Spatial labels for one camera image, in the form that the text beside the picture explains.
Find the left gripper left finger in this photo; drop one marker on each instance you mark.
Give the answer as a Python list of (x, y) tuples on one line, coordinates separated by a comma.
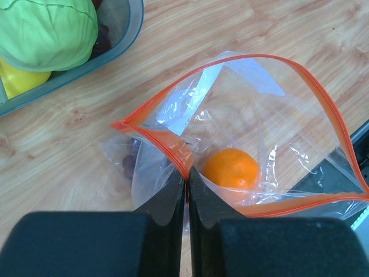
[(143, 242)]

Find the fake yellow banana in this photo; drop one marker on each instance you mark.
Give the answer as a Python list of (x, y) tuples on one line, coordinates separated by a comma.
[(17, 81)]

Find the clear zip bag orange seal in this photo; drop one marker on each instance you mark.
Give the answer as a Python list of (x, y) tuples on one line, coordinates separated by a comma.
[(267, 106)]

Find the grey plastic fruit bowl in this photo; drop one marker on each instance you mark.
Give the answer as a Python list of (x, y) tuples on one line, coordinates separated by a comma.
[(124, 20)]

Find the fake green cabbage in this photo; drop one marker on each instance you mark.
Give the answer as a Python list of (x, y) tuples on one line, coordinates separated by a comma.
[(45, 36)]

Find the fake orange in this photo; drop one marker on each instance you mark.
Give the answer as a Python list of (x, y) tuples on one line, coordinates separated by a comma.
[(232, 168)]

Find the fake purple grapes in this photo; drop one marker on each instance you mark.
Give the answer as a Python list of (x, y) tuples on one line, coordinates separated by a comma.
[(143, 160)]

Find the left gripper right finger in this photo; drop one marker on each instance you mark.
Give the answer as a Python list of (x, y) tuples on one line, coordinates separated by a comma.
[(226, 243)]

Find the fake dark red apple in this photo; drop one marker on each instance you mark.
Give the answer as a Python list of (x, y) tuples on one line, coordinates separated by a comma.
[(102, 43)]

